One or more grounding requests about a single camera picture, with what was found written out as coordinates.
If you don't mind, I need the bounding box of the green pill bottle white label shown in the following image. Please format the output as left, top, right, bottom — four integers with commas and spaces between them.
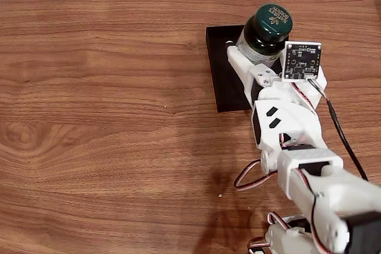
236, 3, 294, 66

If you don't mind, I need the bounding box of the shallow black cardboard box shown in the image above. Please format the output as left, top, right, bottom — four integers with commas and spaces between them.
205, 24, 290, 114

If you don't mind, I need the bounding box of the red white black gripper wire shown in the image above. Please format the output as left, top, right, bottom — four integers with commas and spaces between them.
291, 82, 318, 115

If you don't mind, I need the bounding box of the bare camera circuit board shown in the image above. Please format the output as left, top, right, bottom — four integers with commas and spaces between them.
281, 40, 323, 83

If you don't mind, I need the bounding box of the white printed camera mount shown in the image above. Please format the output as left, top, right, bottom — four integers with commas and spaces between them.
305, 66, 329, 109

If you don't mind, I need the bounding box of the looped red white black wire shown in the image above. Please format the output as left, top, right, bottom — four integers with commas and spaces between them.
233, 158, 279, 193

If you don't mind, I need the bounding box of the red white black base wire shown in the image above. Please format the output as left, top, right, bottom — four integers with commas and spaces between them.
246, 236, 272, 254

